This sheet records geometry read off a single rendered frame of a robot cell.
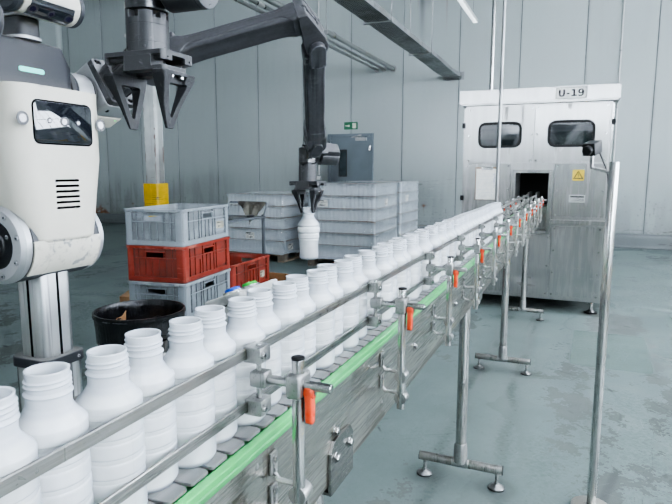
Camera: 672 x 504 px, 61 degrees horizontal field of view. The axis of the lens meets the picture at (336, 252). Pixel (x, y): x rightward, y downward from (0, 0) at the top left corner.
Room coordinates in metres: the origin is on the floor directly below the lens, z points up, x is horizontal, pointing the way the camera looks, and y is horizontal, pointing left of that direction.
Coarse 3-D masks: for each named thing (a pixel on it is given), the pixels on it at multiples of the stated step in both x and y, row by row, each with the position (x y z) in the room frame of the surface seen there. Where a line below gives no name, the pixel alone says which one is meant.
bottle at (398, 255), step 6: (390, 240) 1.39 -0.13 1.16; (396, 240) 1.39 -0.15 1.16; (396, 246) 1.36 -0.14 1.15; (402, 246) 1.37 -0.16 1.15; (396, 252) 1.36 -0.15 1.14; (402, 252) 1.36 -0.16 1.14; (396, 258) 1.35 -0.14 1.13; (402, 258) 1.35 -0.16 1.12; (402, 264) 1.35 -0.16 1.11; (402, 276) 1.35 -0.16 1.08; (402, 282) 1.35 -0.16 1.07
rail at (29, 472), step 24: (504, 216) 3.78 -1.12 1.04; (456, 240) 1.90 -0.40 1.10; (408, 264) 1.36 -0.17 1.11; (360, 288) 1.05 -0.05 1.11; (240, 360) 0.67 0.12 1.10; (312, 360) 0.86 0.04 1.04; (192, 384) 0.58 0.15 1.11; (144, 408) 0.51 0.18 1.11; (240, 408) 0.67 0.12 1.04; (96, 432) 0.46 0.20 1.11; (216, 432) 0.62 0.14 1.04; (48, 456) 0.42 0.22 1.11; (72, 456) 0.44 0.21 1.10; (168, 456) 0.54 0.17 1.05; (0, 480) 0.38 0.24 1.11; (24, 480) 0.40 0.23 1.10; (144, 480) 0.51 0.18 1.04
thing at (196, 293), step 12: (216, 276) 3.72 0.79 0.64; (228, 276) 3.87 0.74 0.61; (132, 288) 3.43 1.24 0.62; (144, 288) 3.41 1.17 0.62; (156, 288) 3.38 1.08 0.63; (168, 288) 3.37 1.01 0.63; (180, 288) 3.34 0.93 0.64; (192, 288) 3.42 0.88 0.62; (204, 288) 3.55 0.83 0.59; (216, 288) 3.72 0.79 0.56; (228, 288) 3.87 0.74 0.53; (180, 300) 3.34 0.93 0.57; (192, 300) 3.41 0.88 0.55; (204, 300) 3.55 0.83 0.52; (192, 312) 3.40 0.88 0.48
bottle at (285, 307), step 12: (276, 288) 0.83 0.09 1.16; (288, 288) 0.83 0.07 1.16; (276, 300) 0.83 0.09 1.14; (288, 300) 0.83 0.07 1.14; (276, 312) 0.82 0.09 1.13; (288, 312) 0.82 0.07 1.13; (300, 312) 0.83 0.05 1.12; (288, 324) 0.82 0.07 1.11; (288, 336) 0.82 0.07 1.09; (300, 336) 0.83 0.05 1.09; (288, 348) 0.82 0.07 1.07; (300, 348) 0.83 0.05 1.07; (288, 360) 0.82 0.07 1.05
